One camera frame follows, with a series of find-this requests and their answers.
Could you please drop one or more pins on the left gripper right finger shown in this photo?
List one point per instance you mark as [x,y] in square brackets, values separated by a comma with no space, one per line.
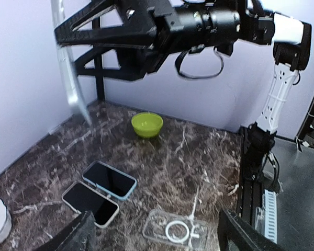
[232,228]

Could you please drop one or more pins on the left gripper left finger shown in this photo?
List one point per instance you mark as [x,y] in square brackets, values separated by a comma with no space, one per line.
[79,234]

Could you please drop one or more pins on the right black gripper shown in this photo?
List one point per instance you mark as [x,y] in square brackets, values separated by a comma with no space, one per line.
[149,33]

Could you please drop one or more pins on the clear white phone case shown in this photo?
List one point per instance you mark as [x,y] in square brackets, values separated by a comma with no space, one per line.
[91,204]

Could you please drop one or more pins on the light blue phone case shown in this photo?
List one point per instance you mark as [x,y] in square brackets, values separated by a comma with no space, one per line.
[110,180]

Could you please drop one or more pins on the transparent clear phone case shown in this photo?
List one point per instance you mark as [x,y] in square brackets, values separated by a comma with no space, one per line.
[176,230]

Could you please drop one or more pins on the white phone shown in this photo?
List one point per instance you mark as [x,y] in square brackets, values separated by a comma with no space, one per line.
[69,76]

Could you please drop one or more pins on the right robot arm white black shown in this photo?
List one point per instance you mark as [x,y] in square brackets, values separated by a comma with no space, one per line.
[219,24]

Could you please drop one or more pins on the green bowl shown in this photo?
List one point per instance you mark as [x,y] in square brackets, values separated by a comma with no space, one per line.
[146,124]

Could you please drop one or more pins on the right black frame post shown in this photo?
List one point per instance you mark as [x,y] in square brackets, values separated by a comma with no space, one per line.
[98,63]

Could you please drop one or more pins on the white slotted cable duct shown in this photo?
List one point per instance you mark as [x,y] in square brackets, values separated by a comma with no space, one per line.
[270,215]

